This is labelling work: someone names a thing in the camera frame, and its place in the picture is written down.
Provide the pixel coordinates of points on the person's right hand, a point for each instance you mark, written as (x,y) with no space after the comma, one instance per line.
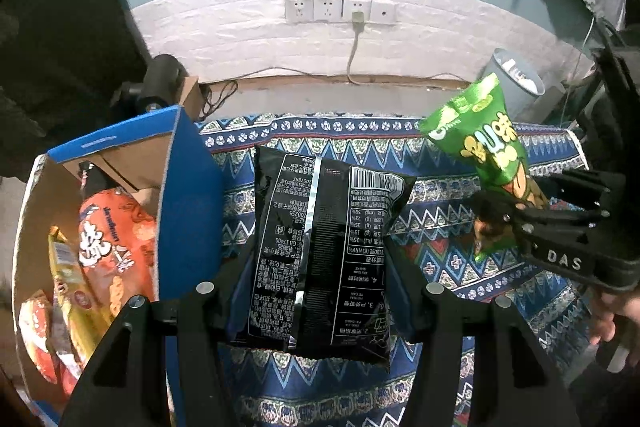
(607,322)

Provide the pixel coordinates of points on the small brown cardboard box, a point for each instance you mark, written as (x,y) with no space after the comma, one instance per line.
(189,92)

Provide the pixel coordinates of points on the green snack bag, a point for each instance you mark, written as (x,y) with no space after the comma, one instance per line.
(482,132)

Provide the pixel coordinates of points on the red orange snack bag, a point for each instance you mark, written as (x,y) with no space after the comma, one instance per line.
(40,337)

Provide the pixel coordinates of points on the white wall socket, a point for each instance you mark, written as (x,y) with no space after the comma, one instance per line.
(299,10)
(327,9)
(383,12)
(356,7)

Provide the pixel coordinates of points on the patterned blue tablecloth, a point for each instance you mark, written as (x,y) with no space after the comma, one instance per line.
(450,257)

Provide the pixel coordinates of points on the large gold snack bag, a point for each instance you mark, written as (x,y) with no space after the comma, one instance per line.
(75,287)

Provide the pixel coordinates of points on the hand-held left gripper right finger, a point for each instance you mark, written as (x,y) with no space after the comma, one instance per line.
(440,337)

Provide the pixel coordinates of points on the blue cardboard box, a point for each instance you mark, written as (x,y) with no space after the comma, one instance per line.
(190,187)

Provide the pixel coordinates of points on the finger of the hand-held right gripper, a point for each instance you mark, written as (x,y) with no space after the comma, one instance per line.
(580,194)
(510,214)

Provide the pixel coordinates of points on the black tripod stand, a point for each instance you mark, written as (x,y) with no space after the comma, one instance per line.
(615,107)

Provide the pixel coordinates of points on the grey waste bin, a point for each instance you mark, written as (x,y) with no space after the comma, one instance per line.
(515,79)

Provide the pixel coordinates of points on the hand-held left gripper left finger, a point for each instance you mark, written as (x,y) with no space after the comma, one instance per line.
(200,337)

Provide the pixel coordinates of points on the black snack bag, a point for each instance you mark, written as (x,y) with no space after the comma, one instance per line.
(320,232)

